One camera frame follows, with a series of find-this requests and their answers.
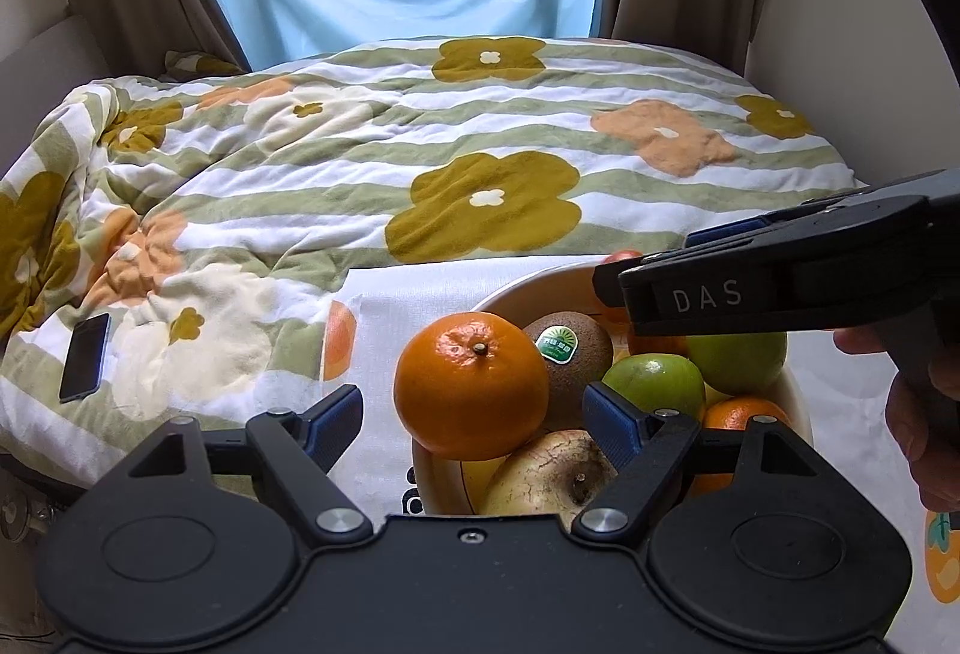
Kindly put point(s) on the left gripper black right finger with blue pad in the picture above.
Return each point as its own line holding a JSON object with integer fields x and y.
{"x": 656, "y": 456}

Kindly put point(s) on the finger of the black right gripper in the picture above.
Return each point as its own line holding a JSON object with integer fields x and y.
{"x": 612, "y": 293}
{"x": 807, "y": 220}

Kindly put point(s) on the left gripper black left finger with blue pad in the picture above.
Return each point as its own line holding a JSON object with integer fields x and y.
{"x": 288, "y": 456}

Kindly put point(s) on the green apple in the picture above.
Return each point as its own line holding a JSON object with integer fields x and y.
{"x": 739, "y": 363}
{"x": 653, "y": 381}

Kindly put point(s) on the brown kiwi with sticker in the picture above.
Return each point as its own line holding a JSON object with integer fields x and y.
{"x": 577, "y": 351}

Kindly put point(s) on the yellow apple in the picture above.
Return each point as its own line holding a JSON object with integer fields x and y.
{"x": 556, "y": 474}

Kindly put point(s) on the small mandarin orange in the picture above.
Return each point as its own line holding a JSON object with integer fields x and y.
{"x": 733, "y": 414}

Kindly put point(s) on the large orange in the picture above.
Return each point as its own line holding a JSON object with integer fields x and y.
{"x": 471, "y": 387}

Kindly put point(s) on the small red fruit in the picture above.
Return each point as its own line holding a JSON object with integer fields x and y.
{"x": 622, "y": 255}

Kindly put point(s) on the person's hand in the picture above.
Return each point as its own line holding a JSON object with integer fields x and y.
{"x": 933, "y": 466}

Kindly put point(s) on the cream duck pattern plate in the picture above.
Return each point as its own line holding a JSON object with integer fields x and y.
{"x": 460, "y": 488}

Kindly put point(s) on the white fruit print cloth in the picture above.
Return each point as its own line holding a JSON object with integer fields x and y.
{"x": 845, "y": 397}

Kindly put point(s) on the black smartphone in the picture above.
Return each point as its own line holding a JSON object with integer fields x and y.
{"x": 83, "y": 366}

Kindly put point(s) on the floral striped quilt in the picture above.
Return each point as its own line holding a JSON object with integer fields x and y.
{"x": 214, "y": 218}

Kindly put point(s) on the grey headboard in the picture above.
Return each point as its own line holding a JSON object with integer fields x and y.
{"x": 40, "y": 75}

